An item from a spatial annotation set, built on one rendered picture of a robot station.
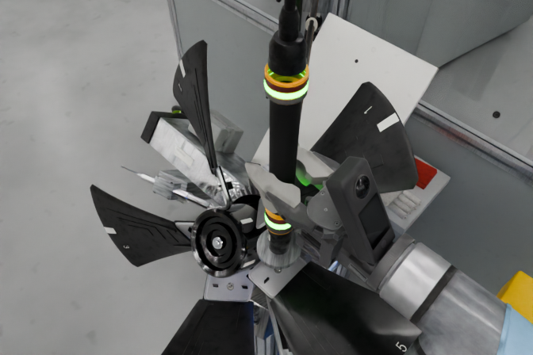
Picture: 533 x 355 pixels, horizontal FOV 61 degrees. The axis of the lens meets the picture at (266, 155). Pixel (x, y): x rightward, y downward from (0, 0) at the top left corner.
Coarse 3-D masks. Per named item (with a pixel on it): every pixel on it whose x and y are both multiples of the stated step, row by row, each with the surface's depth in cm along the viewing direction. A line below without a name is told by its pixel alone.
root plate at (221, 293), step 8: (248, 272) 84; (208, 280) 82; (216, 280) 82; (224, 280) 83; (232, 280) 83; (240, 280) 84; (248, 280) 84; (208, 288) 82; (216, 288) 83; (224, 288) 83; (240, 288) 84; (248, 288) 85; (208, 296) 83; (216, 296) 83; (224, 296) 84; (232, 296) 84; (240, 296) 85; (248, 296) 85
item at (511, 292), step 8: (520, 272) 89; (512, 280) 89; (520, 280) 88; (528, 280) 88; (504, 288) 90; (512, 288) 87; (520, 288) 87; (528, 288) 87; (504, 296) 86; (512, 296) 86; (520, 296) 86; (528, 296) 86; (512, 304) 85; (520, 304) 85; (528, 304) 85; (520, 312) 84; (528, 312) 84; (528, 320) 83
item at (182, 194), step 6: (126, 168) 108; (138, 174) 106; (144, 174) 105; (144, 180) 104; (150, 180) 103; (174, 192) 99; (180, 192) 98; (186, 192) 98; (180, 198) 98; (186, 198) 97; (192, 198) 97; (198, 198) 96; (198, 204) 96; (204, 204) 95; (210, 204) 95
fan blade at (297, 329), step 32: (288, 288) 75; (320, 288) 75; (352, 288) 74; (288, 320) 72; (320, 320) 72; (352, 320) 71; (384, 320) 71; (320, 352) 70; (352, 352) 69; (384, 352) 68
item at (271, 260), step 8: (264, 232) 73; (264, 240) 72; (264, 248) 71; (296, 248) 71; (264, 256) 70; (272, 256) 70; (280, 256) 70; (288, 256) 70; (296, 256) 70; (272, 264) 69; (280, 264) 69; (288, 264) 69
